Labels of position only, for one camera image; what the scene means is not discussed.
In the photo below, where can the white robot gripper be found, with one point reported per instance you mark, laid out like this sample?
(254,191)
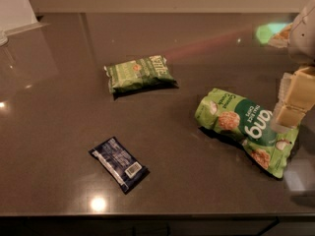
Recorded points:
(303,36)

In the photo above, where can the green rice chip bag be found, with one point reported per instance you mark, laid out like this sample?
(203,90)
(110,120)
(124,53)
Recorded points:
(248,124)

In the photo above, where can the green kettle chip bag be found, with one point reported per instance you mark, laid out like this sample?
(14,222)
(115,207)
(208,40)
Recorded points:
(138,74)

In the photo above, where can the dark blue snack packet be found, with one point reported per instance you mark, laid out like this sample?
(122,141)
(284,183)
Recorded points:
(120,163)

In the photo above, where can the white object at left edge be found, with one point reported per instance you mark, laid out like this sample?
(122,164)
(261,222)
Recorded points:
(16,16)

